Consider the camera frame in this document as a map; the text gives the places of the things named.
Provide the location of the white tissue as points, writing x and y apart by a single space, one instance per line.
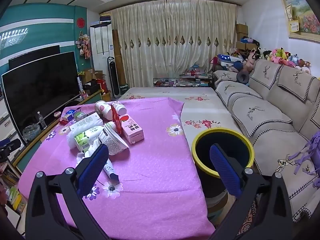
87 153

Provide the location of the red round wall ornament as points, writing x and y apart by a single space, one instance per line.
80 22

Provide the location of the green white coconut water bottle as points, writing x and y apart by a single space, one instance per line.
85 137

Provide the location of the small pink case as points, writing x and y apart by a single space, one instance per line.
57 114

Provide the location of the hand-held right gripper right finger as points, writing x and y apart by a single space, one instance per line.
225 170

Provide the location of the white standing air conditioner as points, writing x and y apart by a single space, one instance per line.
102 42

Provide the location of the cream floral sheet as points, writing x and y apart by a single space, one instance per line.
200 105

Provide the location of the white bottle red label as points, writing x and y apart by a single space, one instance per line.
119 108

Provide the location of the smaller black television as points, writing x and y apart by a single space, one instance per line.
32 55

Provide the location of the stack of books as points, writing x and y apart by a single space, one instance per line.
12 195

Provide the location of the yellow bucket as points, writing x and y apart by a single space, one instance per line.
106 96

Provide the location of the clear water bottle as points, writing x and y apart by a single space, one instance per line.
42 121

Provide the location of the white green drink carton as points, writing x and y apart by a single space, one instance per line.
86 123

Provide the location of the open cardboard boxes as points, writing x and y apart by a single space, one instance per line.
87 75

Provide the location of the black tower fan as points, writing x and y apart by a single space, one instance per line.
113 77

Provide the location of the white yogurt cup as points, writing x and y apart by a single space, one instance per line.
112 140

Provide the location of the large black television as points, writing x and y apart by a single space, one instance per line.
37 90

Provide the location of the hanging flower decoration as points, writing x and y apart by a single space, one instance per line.
83 45

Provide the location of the white drawer unit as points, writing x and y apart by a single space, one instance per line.
5 125

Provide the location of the blue white box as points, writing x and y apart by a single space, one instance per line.
68 113

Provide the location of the pink floral blanket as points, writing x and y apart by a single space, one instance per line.
155 160

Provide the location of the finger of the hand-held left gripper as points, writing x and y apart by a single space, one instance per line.
10 146

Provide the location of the white tube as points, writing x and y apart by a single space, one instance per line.
109 168

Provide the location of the grey neck pillow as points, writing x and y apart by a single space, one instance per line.
242 76

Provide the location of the beige sofa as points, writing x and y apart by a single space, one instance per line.
262 120

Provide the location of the purple bag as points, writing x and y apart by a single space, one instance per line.
315 142

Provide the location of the red snack packet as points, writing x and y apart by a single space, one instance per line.
116 120

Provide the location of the stack of cardboard boxes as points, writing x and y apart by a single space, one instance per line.
242 30

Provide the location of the glass coffee table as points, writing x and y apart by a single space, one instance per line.
182 81

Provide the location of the yellow rimmed trash bin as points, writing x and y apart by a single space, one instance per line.
198 166

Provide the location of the clear jar green label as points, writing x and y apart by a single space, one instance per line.
79 115

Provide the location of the red gift bag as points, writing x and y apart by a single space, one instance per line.
102 85

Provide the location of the framed flower painting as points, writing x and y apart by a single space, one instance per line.
307 17

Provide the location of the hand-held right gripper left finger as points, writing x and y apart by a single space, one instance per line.
92 170

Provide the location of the cream patterned curtain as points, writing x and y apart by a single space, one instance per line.
175 42

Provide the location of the yellow green television cabinet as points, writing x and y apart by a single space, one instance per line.
32 152

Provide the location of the blue star plush pillow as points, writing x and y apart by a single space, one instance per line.
230 59

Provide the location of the pink white paper cup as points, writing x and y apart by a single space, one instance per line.
103 108

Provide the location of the pile of stuffed toys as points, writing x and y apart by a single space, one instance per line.
277 55

